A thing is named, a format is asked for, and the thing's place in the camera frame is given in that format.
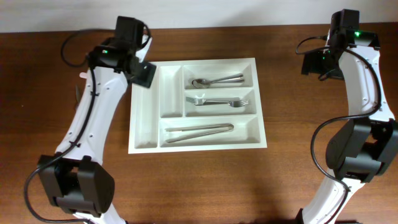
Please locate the large steel spoon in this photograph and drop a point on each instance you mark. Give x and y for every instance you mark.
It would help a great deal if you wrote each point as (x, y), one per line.
(240, 75)
(203, 83)

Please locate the small steel teaspoon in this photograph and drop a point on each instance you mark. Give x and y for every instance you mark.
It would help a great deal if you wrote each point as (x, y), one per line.
(77, 96)

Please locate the steel fork pointing up-left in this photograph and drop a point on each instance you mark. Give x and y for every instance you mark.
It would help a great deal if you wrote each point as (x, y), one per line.
(195, 101)

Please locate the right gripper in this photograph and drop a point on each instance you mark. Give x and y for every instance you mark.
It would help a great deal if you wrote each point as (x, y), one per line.
(311, 63)

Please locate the pink plastic knife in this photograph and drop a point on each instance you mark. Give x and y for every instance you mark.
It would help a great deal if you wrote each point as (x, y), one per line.
(83, 75)

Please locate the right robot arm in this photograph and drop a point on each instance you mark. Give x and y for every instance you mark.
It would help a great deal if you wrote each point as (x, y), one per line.
(366, 144)

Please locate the white plastic cutlery tray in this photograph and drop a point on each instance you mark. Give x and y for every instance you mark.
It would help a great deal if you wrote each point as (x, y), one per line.
(163, 106)

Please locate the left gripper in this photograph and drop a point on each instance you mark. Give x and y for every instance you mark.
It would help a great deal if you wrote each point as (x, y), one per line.
(146, 74)

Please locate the steel kitchen tongs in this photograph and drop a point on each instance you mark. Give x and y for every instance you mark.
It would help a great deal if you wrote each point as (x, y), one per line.
(199, 131)

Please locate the steel fork pointing down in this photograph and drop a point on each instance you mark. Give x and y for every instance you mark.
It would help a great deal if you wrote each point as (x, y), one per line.
(231, 103)

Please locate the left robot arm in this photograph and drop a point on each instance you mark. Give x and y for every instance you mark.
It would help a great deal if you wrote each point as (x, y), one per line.
(74, 178)

